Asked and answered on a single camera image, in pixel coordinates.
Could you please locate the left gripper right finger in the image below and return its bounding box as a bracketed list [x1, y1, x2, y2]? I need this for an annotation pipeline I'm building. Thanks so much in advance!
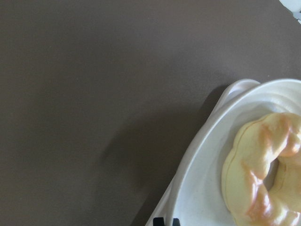
[172, 218, 180, 226]

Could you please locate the cream rabbit tray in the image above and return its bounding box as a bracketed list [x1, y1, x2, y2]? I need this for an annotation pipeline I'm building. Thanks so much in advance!
[146, 79, 260, 226]

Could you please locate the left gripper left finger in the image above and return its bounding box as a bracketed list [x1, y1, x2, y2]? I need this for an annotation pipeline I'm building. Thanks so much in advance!
[153, 217, 165, 226]

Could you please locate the glazed twisted donut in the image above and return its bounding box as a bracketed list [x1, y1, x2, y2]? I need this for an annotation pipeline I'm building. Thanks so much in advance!
[222, 113, 301, 226]

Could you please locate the white round plate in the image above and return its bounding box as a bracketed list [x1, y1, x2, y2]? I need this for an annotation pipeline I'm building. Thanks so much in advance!
[165, 79, 301, 226]

